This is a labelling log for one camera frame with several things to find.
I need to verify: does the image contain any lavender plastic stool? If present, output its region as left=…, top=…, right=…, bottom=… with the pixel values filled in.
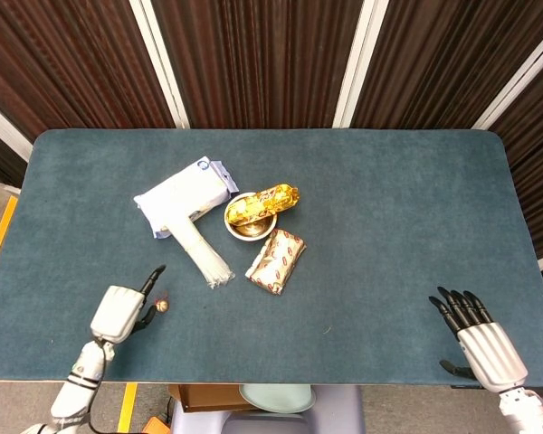
left=169, top=385, right=367, bottom=434

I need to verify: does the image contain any blue felt table mat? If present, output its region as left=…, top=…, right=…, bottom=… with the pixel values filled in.
left=0, top=128, right=543, bottom=388

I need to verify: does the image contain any pale green plate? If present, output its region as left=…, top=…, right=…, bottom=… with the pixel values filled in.
left=238, top=383, right=317, bottom=415

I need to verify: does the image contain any bundle of white plastic straws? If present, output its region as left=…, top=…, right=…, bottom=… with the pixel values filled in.
left=165, top=212, right=236, bottom=289

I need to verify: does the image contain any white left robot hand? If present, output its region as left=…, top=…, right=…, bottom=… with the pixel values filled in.
left=90, top=264, right=167, bottom=344

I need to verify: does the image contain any red white snack packet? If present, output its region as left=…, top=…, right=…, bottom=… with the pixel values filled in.
left=244, top=228, right=308, bottom=297

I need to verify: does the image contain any brown cardboard box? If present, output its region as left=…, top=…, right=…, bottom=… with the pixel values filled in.
left=167, top=383, right=255, bottom=414

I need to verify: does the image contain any brown ribbed partition panel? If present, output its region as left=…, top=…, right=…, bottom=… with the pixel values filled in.
left=151, top=0, right=366, bottom=130
left=0, top=0, right=177, bottom=142
left=350, top=0, right=543, bottom=130
left=488, top=49, right=543, bottom=259

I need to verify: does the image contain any white partition post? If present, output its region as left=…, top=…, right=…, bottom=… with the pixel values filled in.
left=0, top=94, right=33, bottom=163
left=129, top=0, right=191, bottom=130
left=332, top=0, right=390, bottom=130
left=472, top=26, right=543, bottom=131

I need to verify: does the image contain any small metal bowl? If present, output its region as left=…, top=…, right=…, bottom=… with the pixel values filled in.
left=224, top=192, right=279, bottom=243

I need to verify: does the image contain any golden cracker pack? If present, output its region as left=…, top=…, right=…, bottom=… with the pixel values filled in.
left=225, top=182, right=300, bottom=226

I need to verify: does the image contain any small yellow-red round object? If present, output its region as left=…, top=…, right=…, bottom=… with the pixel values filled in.
left=149, top=292, right=172, bottom=315

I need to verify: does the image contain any white lavender tissue pack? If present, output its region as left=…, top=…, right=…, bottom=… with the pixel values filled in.
left=133, top=156, right=240, bottom=240

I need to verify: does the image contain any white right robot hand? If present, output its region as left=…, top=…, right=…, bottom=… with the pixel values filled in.
left=428, top=286, right=529, bottom=392

